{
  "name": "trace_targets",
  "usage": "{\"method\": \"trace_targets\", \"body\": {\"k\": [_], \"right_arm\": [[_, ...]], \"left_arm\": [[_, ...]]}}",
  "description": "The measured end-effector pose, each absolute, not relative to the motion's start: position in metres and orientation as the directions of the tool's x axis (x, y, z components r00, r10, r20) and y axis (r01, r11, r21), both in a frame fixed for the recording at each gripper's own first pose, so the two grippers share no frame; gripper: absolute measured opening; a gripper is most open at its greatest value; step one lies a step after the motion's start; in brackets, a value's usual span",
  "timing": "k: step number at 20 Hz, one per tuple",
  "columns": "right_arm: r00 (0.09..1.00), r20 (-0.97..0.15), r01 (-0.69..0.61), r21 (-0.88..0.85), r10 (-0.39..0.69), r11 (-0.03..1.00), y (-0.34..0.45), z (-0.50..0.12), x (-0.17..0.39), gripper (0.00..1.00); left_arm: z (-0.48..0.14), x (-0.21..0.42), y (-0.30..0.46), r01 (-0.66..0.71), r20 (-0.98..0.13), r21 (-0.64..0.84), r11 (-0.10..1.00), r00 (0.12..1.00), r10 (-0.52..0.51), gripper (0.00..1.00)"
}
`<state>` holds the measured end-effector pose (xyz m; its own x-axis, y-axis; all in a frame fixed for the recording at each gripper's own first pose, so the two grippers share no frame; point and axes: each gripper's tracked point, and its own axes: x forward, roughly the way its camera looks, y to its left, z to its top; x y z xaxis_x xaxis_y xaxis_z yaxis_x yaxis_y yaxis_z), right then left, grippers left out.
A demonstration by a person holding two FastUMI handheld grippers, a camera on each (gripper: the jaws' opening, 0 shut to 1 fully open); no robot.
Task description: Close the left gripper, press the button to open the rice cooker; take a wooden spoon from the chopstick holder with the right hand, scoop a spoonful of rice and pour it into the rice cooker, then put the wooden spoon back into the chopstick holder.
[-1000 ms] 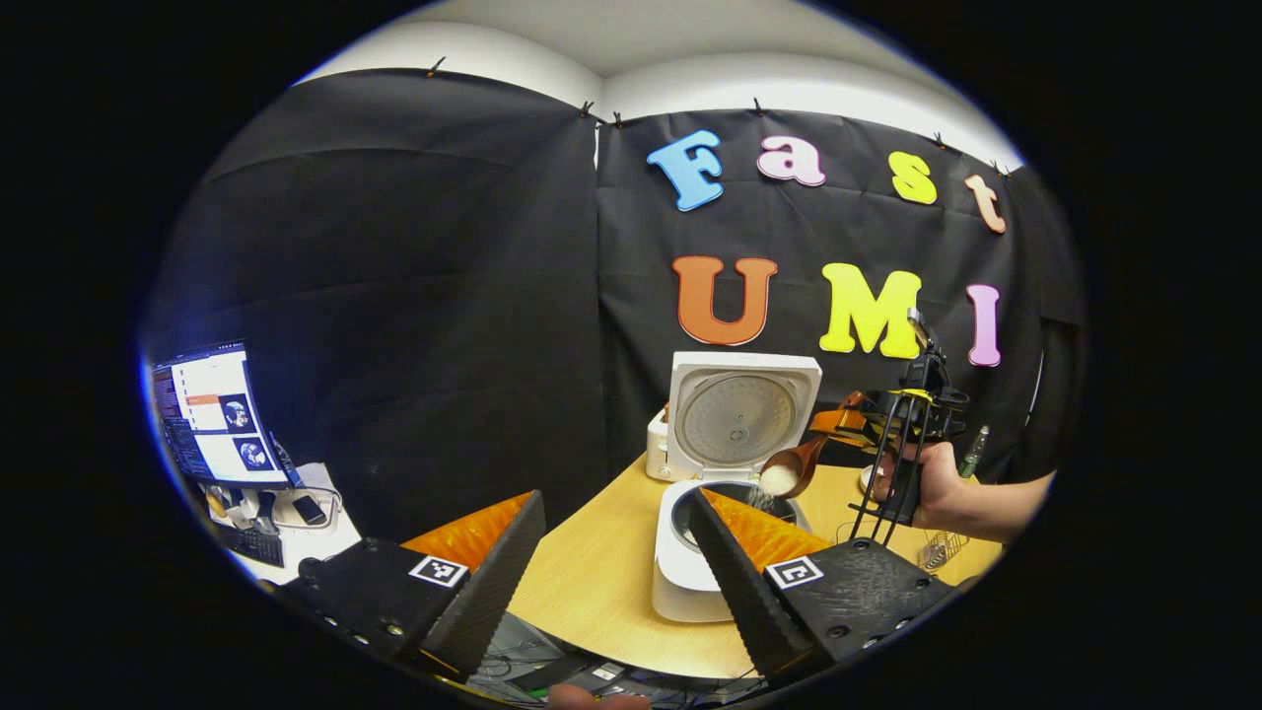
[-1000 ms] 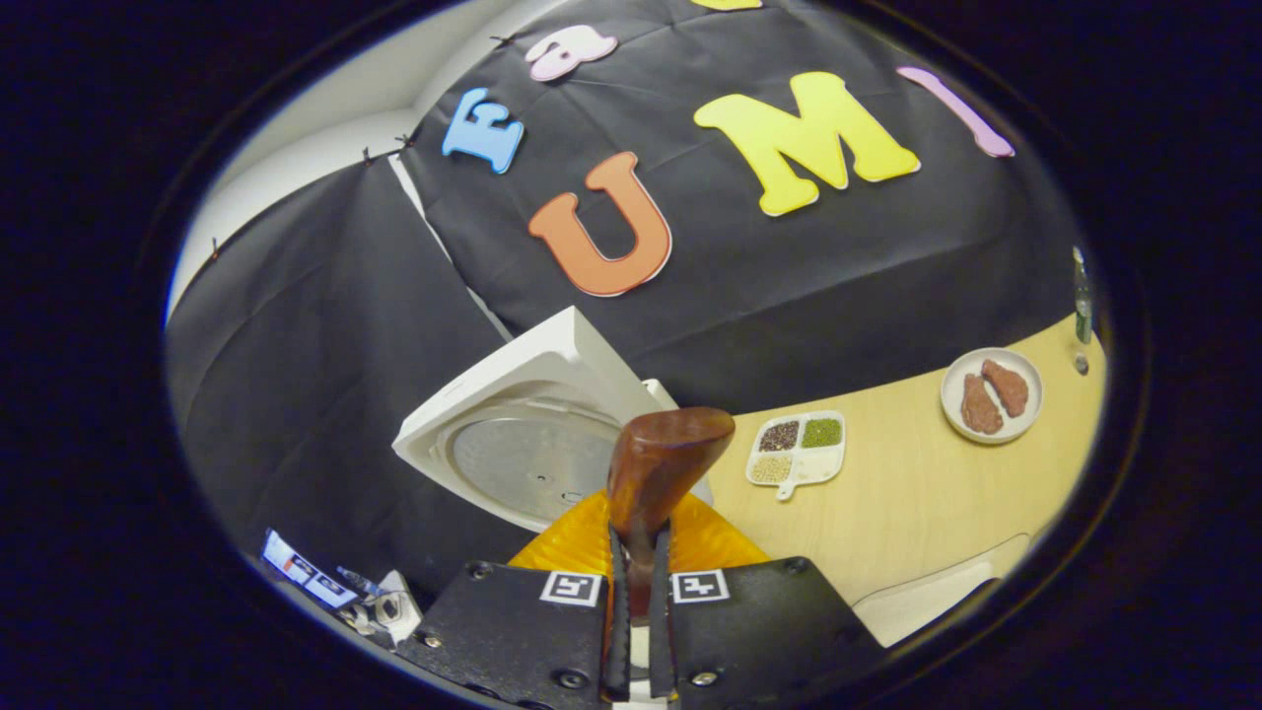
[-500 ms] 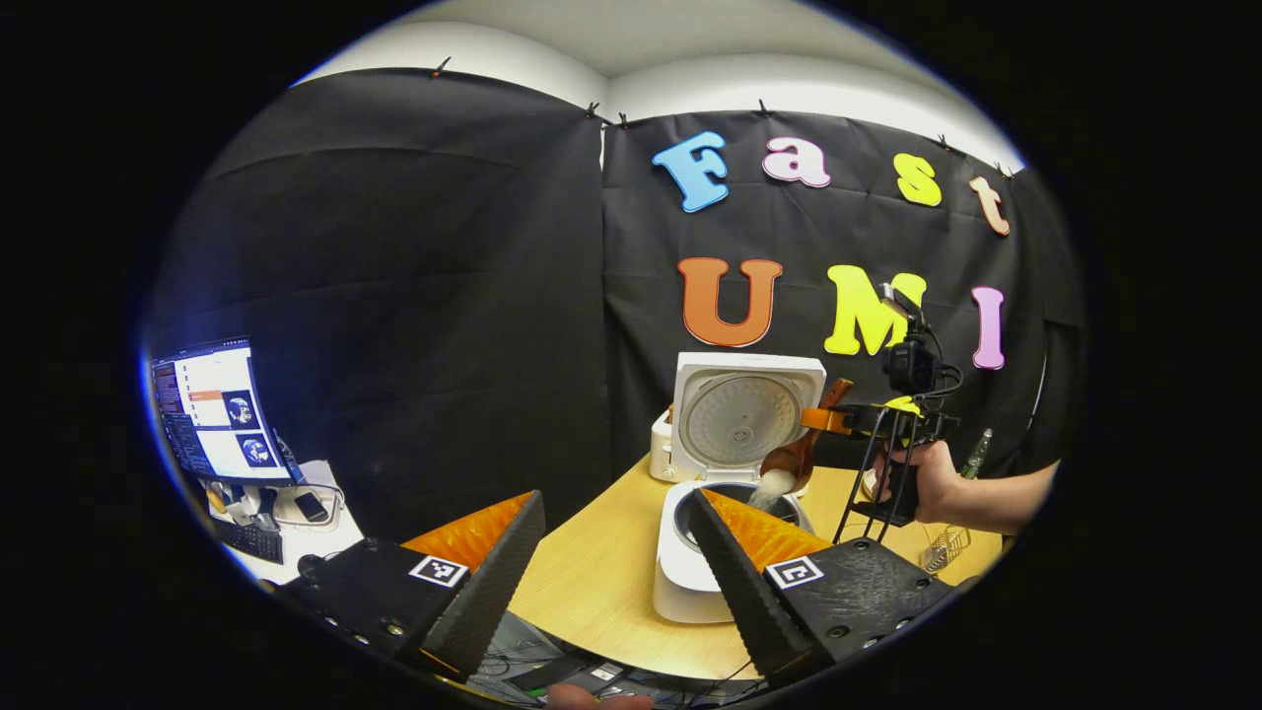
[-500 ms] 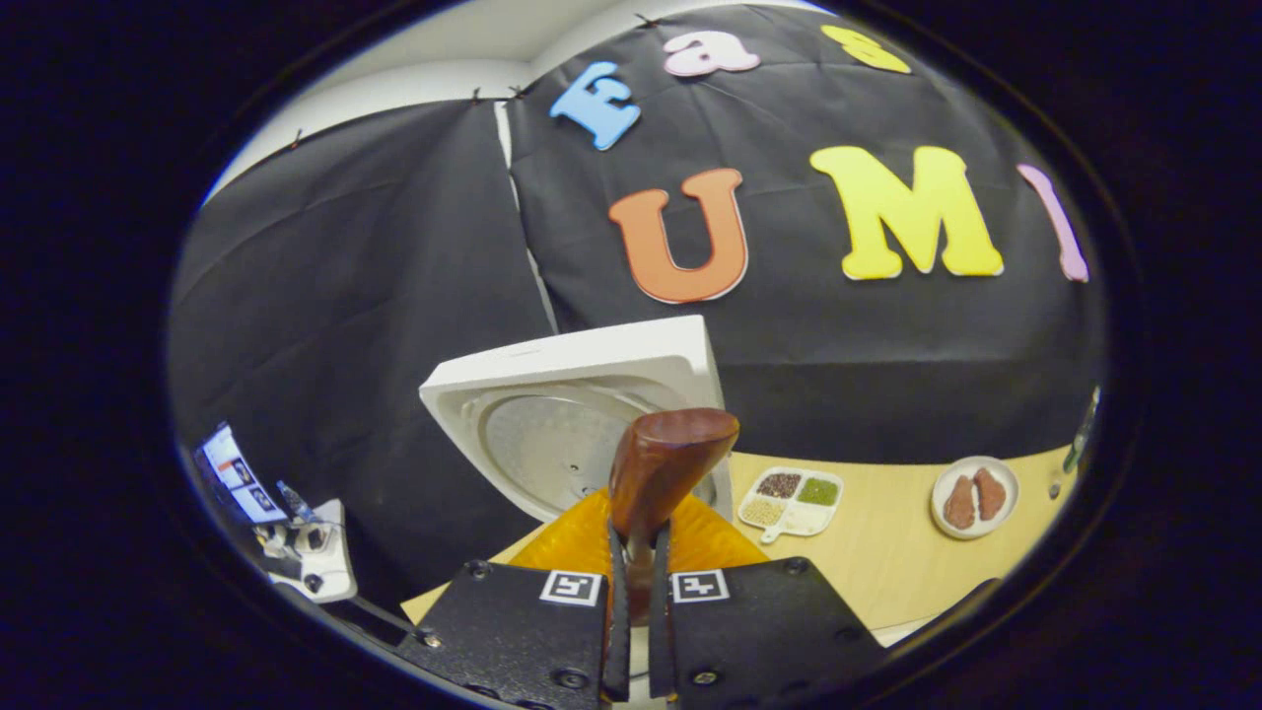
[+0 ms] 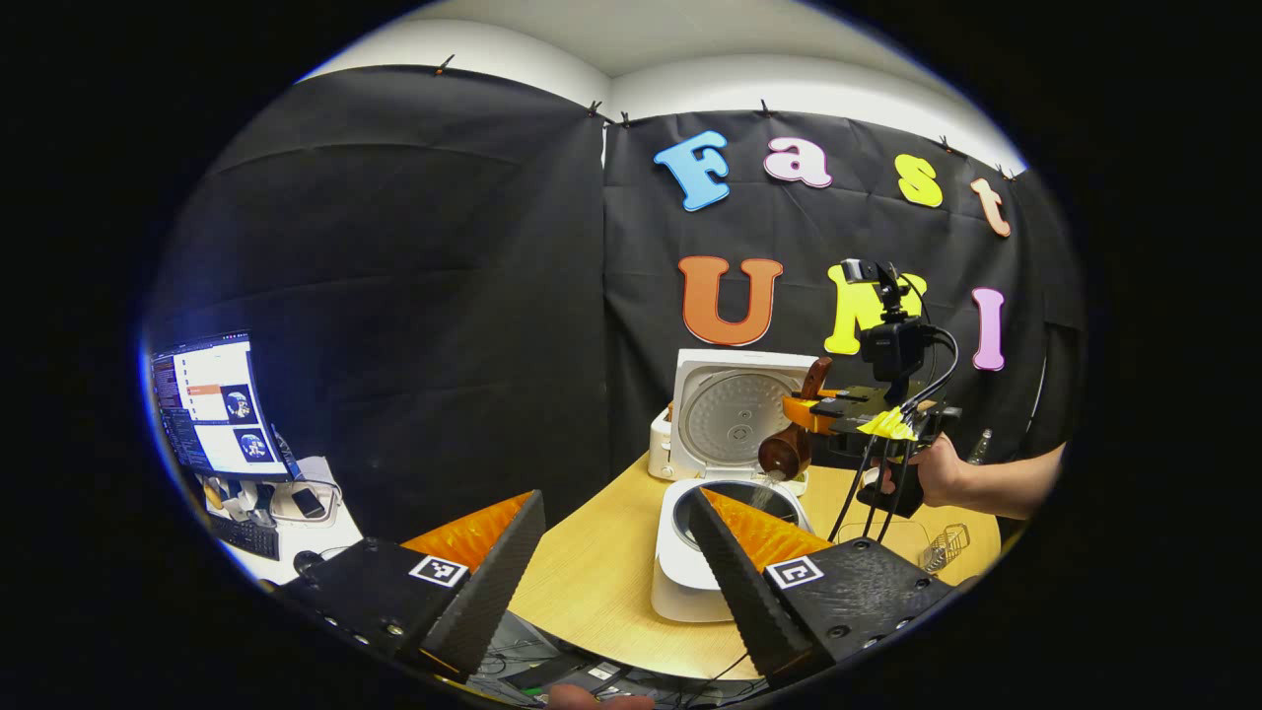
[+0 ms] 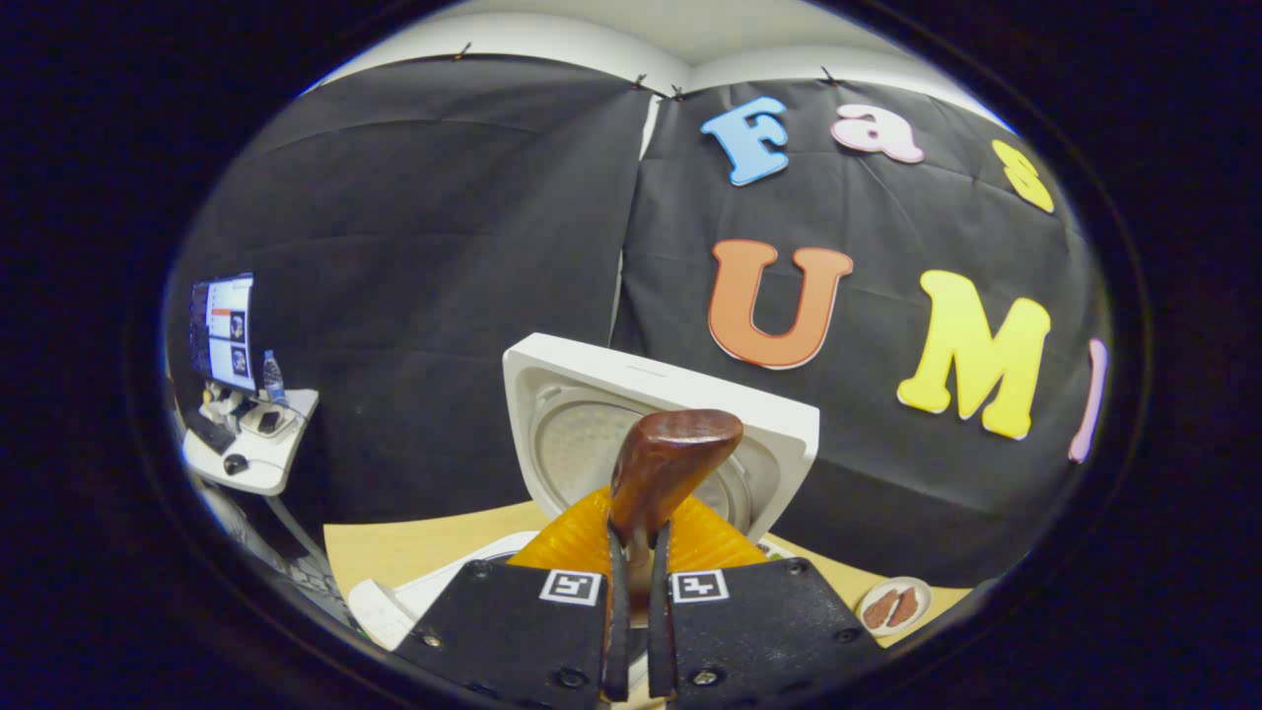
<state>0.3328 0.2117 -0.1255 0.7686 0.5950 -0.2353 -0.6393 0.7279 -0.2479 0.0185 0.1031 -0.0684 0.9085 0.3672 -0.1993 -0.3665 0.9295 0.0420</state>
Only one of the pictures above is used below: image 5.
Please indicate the computer monitor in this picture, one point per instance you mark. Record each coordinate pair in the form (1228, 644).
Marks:
(212, 404)

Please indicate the black smartphone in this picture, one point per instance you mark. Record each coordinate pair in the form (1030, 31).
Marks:
(308, 502)

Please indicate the black keyboard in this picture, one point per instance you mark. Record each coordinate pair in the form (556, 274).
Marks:
(242, 537)

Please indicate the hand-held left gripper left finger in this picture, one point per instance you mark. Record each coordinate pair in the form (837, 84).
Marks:
(498, 587)

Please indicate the white rice cooker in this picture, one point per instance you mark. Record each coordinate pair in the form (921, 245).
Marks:
(680, 572)

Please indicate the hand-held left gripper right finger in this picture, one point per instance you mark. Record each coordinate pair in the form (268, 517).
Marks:
(735, 587)

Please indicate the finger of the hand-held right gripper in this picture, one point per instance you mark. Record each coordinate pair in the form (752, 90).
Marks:
(848, 393)
(804, 412)

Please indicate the white side desk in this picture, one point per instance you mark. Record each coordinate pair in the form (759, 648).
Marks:
(335, 537)

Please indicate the brown wooden spoon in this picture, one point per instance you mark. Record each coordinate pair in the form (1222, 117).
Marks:
(784, 454)

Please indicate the black backdrop cloth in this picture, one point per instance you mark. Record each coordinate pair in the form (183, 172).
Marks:
(394, 296)

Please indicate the black computer mouse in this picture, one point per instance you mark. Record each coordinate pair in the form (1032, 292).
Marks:
(308, 562)

